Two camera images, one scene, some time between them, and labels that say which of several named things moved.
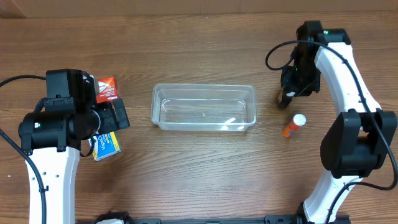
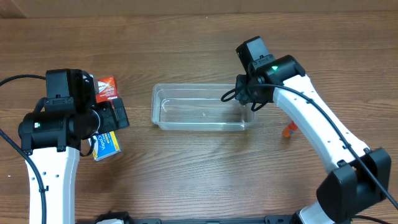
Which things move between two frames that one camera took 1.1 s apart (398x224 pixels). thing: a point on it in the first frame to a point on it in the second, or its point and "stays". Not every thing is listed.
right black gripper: (291, 85) to (243, 96)
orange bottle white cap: (299, 119) stays
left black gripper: (107, 125) stays
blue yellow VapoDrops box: (105, 145) stays
